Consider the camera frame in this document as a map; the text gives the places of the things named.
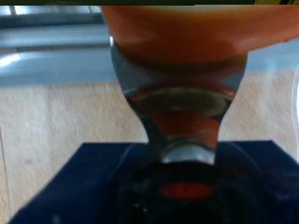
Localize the wooden block under oven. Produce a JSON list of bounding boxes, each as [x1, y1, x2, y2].
[[0, 70, 299, 217]]

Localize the silver toaster oven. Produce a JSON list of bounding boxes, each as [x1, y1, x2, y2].
[[0, 5, 108, 50]]

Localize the black spatula with blue block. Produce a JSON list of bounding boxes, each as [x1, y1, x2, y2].
[[8, 36, 299, 224]]

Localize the white bread slice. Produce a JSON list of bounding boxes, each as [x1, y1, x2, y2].
[[101, 5, 299, 67]]

